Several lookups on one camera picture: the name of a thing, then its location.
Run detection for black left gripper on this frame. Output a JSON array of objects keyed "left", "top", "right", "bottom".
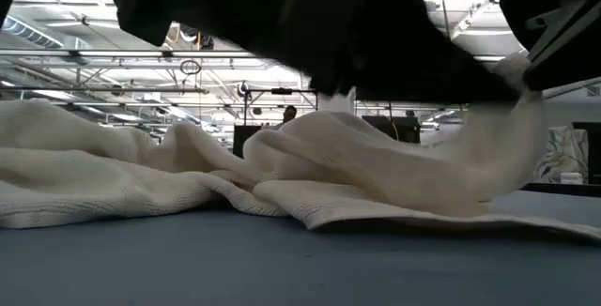
[{"left": 69, "top": 0, "right": 424, "bottom": 96}]

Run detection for white towel with beige checks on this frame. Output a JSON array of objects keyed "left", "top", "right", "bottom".
[{"left": 0, "top": 52, "right": 601, "bottom": 244}]

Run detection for large black monitor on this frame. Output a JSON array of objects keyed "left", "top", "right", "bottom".
[{"left": 361, "top": 115, "right": 422, "bottom": 145}]

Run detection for floral patterned cloth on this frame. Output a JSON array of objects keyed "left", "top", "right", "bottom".
[{"left": 534, "top": 126, "right": 589, "bottom": 184}]

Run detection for black cabinet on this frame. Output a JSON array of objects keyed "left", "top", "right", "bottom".
[{"left": 571, "top": 121, "right": 601, "bottom": 185}]

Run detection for person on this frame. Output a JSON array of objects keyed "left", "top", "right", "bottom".
[{"left": 274, "top": 104, "right": 300, "bottom": 131}]

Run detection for long ceiling light bar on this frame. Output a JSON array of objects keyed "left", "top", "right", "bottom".
[{"left": 0, "top": 50, "right": 257, "bottom": 59}]

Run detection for small black monitor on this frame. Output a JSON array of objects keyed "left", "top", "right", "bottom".
[{"left": 233, "top": 125, "right": 264, "bottom": 160}]

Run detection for yellow cable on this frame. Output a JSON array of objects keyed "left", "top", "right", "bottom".
[{"left": 436, "top": 0, "right": 447, "bottom": 39}]

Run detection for black cable loop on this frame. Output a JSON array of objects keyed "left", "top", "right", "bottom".
[{"left": 179, "top": 59, "right": 202, "bottom": 76}]

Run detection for black overhead frame stand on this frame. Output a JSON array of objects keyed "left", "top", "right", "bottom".
[{"left": 241, "top": 87, "right": 320, "bottom": 129}]

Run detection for black aluminium table frame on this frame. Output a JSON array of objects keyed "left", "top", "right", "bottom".
[{"left": 520, "top": 182, "right": 601, "bottom": 198}]

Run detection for silver ventilation duct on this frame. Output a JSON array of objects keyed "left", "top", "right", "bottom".
[{"left": 0, "top": 14, "right": 65, "bottom": 49}]

